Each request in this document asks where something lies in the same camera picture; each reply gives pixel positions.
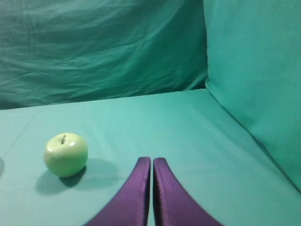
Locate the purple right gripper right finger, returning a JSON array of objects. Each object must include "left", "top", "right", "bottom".
[{"left": 153, "top": 158, "right": 221, "bottom": 226}]

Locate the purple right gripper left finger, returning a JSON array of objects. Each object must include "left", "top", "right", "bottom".
[{"left": 85, "top": 157, "right": 151, "bottom": 226}]

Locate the green tablecloth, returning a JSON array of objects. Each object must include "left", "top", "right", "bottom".
[{"left": 0, "top": 89, "right": 301, "bottom": 226}]

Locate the green apple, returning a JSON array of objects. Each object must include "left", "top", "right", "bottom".
[{"left": 43, "top": 132, "right": 88, "bottom": 178}]

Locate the green backdrop cloth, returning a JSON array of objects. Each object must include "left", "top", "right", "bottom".
[{"left": 0, "top": 0, "right": 207, "bottom": 109}]

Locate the green side cloth right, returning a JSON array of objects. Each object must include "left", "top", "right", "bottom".
[{"left": 204, "top": 0, "right": 301, "bottom": 188}]

